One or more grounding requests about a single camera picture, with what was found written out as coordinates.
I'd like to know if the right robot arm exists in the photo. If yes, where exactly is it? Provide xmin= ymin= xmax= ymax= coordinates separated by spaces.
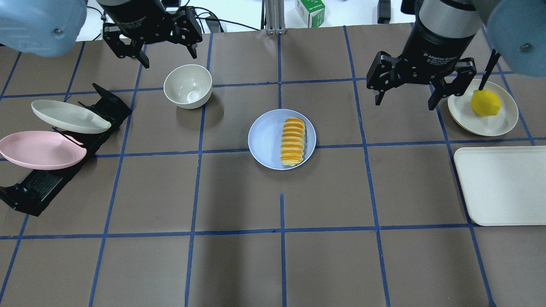
xmin=366 ymin=0 xmax=546 ymax=110

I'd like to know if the cream rectangular tray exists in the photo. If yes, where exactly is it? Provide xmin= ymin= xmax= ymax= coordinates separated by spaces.
xmin=454 ymin=146 xmax=546 ymax=226

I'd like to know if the sliced yellow bread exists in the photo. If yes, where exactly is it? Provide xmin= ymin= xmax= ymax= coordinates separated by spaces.
xmin=279 ymin=117 xmax=306 ymax=167

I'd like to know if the black dish rack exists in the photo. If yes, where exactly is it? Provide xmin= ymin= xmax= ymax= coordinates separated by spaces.
xmin=1 ymin=84 xmax=131 ymax=216

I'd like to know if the yellow lemon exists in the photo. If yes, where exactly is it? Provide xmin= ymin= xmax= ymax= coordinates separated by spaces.
xmin=470 ymin=89 xmax=502 ymax=117

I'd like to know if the black power adapter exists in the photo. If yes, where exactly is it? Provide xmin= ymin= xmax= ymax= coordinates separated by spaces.
xmin=377 ymin=0 xmax=391 ymax=24

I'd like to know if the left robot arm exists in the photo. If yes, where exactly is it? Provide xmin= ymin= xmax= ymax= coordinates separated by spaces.
xmin=0 ymin=0 xmax=203 ymax=68

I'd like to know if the cream plate in rack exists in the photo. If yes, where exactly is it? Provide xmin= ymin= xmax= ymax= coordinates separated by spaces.
xmin=31 ymin=100 xmax=111 ymax=134

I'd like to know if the cream plate with lemon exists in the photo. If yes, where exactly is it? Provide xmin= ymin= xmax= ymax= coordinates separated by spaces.
xmin=448 ymin=79 xmax=519 ymax=136

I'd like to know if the cream bowl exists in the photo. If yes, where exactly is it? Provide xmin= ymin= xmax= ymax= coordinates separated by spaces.
xmin=163 ymin=64 xmax=212 ymax=110

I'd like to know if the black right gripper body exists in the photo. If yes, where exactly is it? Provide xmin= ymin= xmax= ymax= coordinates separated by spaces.
xmin=366 ymin=43 xmax=477 ymax=93

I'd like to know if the blue plate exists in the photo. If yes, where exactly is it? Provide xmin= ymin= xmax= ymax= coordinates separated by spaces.
xmin=248 ymin=109 xmax=317 ymax=170

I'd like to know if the green white box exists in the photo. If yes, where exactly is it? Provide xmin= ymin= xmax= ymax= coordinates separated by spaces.
xmin=295 ymin=0 xmax=326 ymax=28

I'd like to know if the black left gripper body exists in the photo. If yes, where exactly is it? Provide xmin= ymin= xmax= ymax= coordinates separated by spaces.
xmin=103 ymin=6 xmax=203 ymax=46

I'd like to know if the pink plate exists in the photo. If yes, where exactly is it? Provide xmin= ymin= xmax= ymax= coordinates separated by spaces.
xmin=0 ymin=131 xmax=87 ymax=170

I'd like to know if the aluminium frame post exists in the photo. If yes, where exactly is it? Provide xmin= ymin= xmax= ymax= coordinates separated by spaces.
xmin=261 ymin=0 xmax=286 ymax=35

